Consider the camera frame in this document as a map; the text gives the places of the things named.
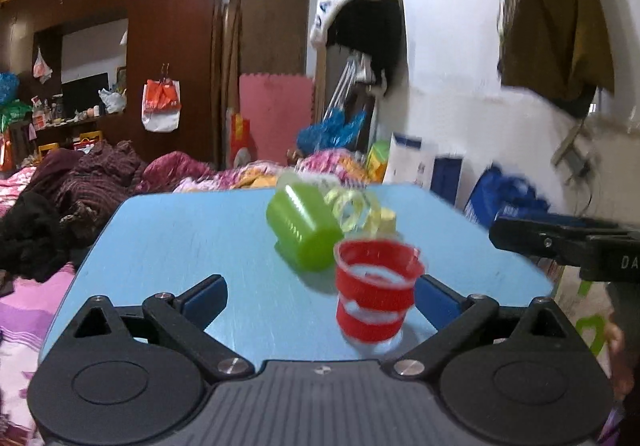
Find small white plastic bag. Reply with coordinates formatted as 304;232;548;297
32;47;54;85

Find pink foam mat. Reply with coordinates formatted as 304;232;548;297
238;73;316;165

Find brown hanging clothes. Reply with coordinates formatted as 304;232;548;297
497;0;616;119

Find white and blue box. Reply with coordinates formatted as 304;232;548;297
382;132;438;191

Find grey wall charger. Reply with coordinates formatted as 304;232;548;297
550;118;603;184

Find pile of dark clothes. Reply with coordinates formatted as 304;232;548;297
30;140;216;231

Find white and orange plastic bag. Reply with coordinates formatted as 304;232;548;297
141;78;182;133

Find blue plastic bag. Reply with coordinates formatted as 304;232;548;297
462;165;551;229

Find blue mesh bag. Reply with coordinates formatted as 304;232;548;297
296;108;373;154

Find black cloth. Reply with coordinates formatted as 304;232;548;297
0;191;88;283

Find white clothes hangers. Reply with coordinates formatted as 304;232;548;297
320;53;376;121

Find dark blue box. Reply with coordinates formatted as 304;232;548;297
430;155;463;211

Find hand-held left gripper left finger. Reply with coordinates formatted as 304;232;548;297
61;274;256;382

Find green and yellow packet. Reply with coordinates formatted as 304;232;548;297
366;141;392;183

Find yellow clear plastic cup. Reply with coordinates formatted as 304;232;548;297
324;186;399;237

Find red paper bag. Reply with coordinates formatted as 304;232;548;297
229;112;253;169

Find brown wooden door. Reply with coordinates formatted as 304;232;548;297
227;0;312;167

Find red clear plastic cup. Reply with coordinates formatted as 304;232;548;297
333;238;426;345

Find brown wooden wardrobe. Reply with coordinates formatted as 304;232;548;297
0;0;228;171

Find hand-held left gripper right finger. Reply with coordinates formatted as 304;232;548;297
382;274;583;379

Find black television screen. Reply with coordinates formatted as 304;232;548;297
61;72;111;119

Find person's right hand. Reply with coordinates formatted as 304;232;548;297
604;313;628;399

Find green plastic cup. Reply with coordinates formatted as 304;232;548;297
265;181;344;273

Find pink floral blanket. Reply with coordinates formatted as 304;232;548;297
0;166;76;446

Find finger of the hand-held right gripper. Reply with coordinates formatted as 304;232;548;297
488;216;603;261

